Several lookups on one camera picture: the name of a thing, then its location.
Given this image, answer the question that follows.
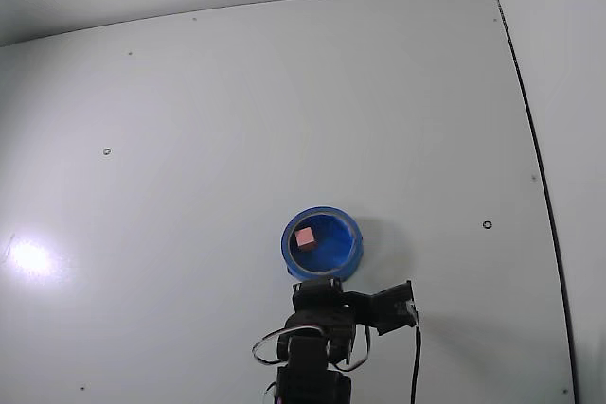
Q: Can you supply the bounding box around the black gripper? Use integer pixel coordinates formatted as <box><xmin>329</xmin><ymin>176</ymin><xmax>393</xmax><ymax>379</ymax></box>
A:
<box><xmin>290</xmin><ymin>276</ymin><xmax>357</xmax><ymax>330</ymax></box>

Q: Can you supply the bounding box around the pink cube block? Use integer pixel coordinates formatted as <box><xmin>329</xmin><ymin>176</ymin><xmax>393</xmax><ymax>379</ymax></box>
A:
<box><xmin>294</xmin><ymin>226</ymin><xmax>317</xmax><ymax>251</ymax></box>

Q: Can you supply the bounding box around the blue round bin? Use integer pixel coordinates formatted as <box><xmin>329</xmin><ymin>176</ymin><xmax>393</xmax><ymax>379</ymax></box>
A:
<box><xmin>280</xmin><ymin>206</ymin><xmax>365</xmax><ymax>284</ymax></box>

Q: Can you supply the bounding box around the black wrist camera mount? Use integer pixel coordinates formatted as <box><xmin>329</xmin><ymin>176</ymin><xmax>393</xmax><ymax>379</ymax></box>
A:
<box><xmin>348</xmin><ymin>279</ymin><xmax>419</xmax><ymax>338</ymax></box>

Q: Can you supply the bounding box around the grey looped servo wire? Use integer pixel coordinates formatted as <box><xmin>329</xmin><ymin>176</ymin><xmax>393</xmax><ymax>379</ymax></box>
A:
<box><xmin>251</xmin><ymin>322</ymin><xmax>372</xmax><ymax>373</ymax></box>

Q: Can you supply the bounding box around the black camera cable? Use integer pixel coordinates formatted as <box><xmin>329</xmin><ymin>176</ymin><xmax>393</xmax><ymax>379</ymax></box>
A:
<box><xmin>408</xmin><ymin>313</ymin><xmax>423</xmax><ymax>404</ymax></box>

